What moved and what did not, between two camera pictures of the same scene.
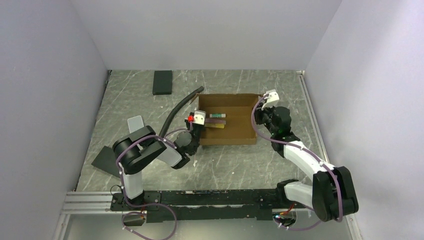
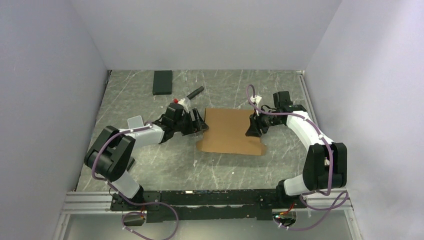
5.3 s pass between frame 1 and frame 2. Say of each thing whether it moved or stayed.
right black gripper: moved
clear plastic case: stayed
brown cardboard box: moved
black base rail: stayed
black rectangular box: stayed
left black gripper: moved
